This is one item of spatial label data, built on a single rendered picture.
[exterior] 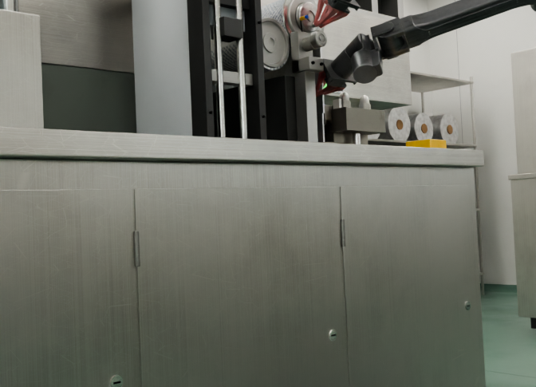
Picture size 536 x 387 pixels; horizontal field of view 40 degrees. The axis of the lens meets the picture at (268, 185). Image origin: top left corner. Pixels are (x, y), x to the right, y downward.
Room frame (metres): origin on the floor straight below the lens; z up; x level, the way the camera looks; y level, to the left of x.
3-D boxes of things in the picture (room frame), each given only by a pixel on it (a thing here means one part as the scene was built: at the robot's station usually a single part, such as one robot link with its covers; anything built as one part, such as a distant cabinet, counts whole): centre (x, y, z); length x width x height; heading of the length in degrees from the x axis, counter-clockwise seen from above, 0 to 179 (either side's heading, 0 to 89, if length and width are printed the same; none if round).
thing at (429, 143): (1.76, -0.39, 0.91); 0.07 x 0.07 x 0.02; 43
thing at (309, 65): (1.77, -0.11, 1.05); 0.06 x 0.05 x 0.31; 43
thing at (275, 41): (1.83, 0.06, 1.17); 0.26 x 0.12 x 0.12; 43
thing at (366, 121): (2.06, -0.13, 1.00); 0.40 x 0.16 x 0.06; 43
